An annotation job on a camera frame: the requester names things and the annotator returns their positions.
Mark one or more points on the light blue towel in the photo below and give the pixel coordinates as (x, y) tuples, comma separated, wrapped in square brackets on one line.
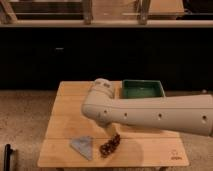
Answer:
[(83, 145)]

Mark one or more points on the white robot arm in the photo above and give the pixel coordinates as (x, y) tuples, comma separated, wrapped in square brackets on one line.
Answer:
[(189, 114)]

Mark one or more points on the green plastic tray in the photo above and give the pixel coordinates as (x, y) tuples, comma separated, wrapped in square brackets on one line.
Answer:
[(132, 89)]

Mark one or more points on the dark red grape bunch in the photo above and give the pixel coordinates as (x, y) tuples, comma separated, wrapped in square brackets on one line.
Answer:
[(110, 146)]

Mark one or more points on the wooden folding table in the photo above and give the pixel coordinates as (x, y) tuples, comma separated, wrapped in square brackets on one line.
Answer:
[(138, 148)]

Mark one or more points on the black object at floor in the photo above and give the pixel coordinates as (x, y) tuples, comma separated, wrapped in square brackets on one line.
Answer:
[(8, 151)]

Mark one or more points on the wooden shelf frame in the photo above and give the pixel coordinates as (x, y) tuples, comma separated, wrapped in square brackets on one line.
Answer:
[(107, 13)]

